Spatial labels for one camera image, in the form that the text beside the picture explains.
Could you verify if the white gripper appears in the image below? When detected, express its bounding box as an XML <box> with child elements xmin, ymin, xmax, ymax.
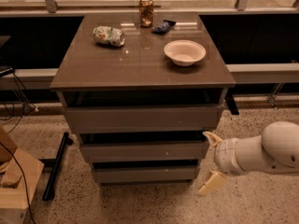
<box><xmin>199</xmin><ymin>131</ymin><xmax>247</xmax><ymax>196</ymax></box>

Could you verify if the grey bottom drawer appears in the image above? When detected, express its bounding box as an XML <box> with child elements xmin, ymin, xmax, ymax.
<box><xmin>92</xmin><ymin>166</ymin><xmax>200</xmax><ymax>184</ymax></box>

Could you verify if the grey drawer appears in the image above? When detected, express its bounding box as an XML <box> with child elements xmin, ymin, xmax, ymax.
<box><xmin>64</xmin><ymin>105</ymin><xmax>224</xmax><ymax>134</ymax></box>
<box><xmin>92</xmin><ymin>166</ymin><xmax>200</xmax><ymax>184</ymax></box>
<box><xmin>80</xmin><ymin>141</ymin><xmax>209</xmax><ymax>163</ymax></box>

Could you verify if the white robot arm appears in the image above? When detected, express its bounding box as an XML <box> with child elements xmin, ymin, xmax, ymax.
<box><xmin>199</xmin><ymin>121</ymin><xmax>299</xmax><ymax>196</ymax></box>

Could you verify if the grey drawer cabinet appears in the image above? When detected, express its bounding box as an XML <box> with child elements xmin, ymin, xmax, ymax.
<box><xmin>50</xmin><ymin>12</ymin><xmax>236</xmax><ymax>188</ymax></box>

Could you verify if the grey middle drawer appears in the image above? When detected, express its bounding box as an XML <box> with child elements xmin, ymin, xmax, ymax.
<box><xmin>80</xmin><ymin>141</ymin><xmax>209</xmax><ymax>163</ymax></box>

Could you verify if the grey top drawer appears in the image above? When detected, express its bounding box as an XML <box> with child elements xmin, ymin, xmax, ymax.
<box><xmin>64</xmin><ymin>105</ymin><xmax>224</xmax><ymax>134</ymax></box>

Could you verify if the black table leg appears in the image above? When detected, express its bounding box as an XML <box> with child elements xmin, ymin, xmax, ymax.
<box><xmin>225</xmin><ymin>90</ymin><xmax>239</xmax><ymax>115</ymax></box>

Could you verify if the white paper bowl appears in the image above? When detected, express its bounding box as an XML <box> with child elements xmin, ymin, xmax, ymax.
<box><xmin>164</xmin><ymin>40</ymin><xmax>206</xmax><ymax>66</ymax></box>

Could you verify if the blue snack wrapper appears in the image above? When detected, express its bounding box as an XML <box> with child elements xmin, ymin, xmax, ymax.
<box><xmin>151</xmin><ymin>20</ymin><xmax>176</xmax><ymax>35</ymax></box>

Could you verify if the black metal bar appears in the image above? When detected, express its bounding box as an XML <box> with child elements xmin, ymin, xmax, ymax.
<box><xmin>42</xmin><ymin>133</ymin><xmax>73</xmax><ymax>201</ymax></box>

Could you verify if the upright orange soda can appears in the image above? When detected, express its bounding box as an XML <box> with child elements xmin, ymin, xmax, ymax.
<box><xmin>139</xmin><ymin>0</ymin><xmax>153</xmax><ymax>27</ymax></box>

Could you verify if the black cable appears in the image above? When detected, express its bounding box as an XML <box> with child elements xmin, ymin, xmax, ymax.
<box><xmin>0</xmin><ymin>56</ymin><xmax>38</xmax><ymax>224</ymax></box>

